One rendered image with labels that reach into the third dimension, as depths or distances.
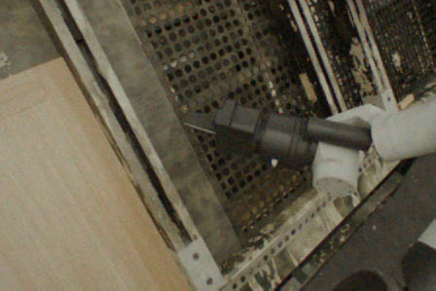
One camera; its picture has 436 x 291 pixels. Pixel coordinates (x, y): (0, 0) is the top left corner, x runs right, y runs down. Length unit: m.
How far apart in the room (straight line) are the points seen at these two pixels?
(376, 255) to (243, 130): 1.57
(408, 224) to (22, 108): 1.97
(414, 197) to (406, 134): 1.84
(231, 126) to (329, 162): 0.16
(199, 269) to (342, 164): 0.38
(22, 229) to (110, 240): 0.16
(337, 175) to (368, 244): 1.52
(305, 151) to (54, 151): 0.44
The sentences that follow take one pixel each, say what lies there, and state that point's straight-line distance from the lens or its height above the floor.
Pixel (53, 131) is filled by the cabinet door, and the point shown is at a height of 1.24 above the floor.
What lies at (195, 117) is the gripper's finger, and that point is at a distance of 0.58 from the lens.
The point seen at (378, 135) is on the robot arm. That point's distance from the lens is 0.51.
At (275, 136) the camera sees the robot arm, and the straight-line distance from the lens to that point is 0.53.
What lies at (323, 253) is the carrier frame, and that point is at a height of 0.18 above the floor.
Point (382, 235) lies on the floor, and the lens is 2.09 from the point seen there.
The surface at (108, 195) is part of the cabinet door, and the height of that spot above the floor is 1.12.
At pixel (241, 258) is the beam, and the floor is 0.90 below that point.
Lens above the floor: 1.67
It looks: 45 degrees down
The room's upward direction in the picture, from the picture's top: straight up
